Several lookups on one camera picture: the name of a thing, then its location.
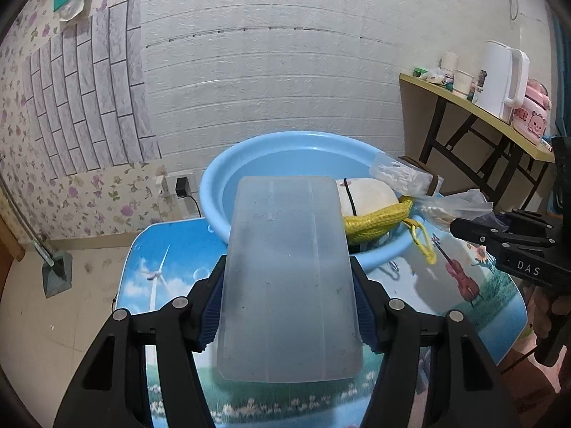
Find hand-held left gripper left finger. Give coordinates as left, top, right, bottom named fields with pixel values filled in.
left=54, top=254, right=228, bottom=428

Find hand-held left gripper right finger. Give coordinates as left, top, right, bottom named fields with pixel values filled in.
left=348, top=256, right=522, bottom=428

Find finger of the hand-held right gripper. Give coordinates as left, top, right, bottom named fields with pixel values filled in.
left=502, top=209, right=558, bottom=233
left=450, top=218, right=558, bottom=255

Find zip bag of cotton swabs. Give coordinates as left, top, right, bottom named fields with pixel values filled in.
left=413, top=188, right=494, bottom=233

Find translucent plastic box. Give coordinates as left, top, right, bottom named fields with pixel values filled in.
left=215, top=176, right=364, bottom=383

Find glass jar with cork lid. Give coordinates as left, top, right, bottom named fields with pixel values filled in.
left=369, top=154, right=444, bottom=199

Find blue plastic basin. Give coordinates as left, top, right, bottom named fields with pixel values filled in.
left=199, top=131, right=431, bottom=272

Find pink bear container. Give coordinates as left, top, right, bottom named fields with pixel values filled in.
left=511, top=78, right=554, bottom=146

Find person's right hand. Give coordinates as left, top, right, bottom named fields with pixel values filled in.
left=530, top=286, right=571, bottom=344

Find white electric kettle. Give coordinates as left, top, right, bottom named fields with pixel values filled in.
left=470, top=41, right=531, bottom=124

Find yellow side table black legs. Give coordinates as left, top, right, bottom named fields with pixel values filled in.
left=398, top=72, right=556, bottom=215

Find beige cup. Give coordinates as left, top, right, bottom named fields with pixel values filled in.
left=441, top=51, right=460, bottom=82

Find wooden door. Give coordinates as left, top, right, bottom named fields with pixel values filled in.
left=0, top=214, right=21, bottom=277

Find black wall charger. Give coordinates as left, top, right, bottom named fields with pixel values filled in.
left=175, top=177, right=210, bottom=219

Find white wall socket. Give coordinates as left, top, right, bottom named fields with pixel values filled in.
left=154, top=172, right=197, bottom=197

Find grey dustpan with handle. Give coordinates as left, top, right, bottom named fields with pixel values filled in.
left=0, top=178, right=74, bottom=297

